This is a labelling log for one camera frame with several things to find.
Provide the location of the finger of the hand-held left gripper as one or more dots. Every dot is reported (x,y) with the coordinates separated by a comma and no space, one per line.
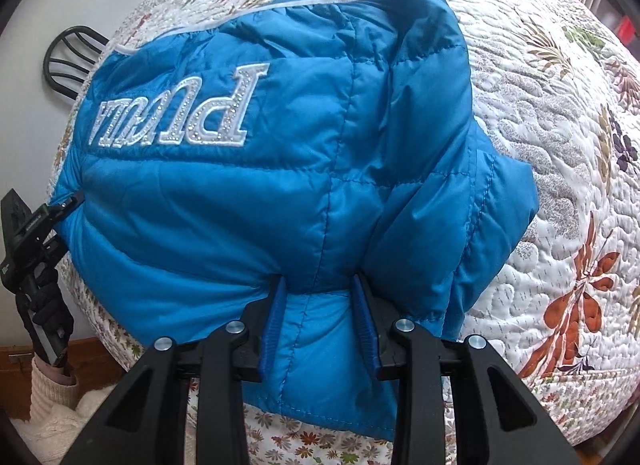
(57,212)

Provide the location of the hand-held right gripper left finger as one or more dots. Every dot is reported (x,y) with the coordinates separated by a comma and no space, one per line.
(270,325)

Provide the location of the red cloth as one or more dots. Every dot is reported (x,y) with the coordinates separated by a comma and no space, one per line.
(626,29)

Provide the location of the blue puffer jacket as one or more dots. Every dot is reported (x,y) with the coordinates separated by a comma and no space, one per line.
(280,185)

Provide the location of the person's left hand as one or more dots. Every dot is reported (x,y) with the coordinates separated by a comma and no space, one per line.
(42,317)

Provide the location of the person's left forearm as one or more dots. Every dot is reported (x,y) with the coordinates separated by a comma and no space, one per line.
(55,405)

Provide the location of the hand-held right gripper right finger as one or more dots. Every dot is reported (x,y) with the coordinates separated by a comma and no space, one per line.
(365,330)

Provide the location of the floral quilted bedspread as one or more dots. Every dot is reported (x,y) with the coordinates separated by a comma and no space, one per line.
(550,95)

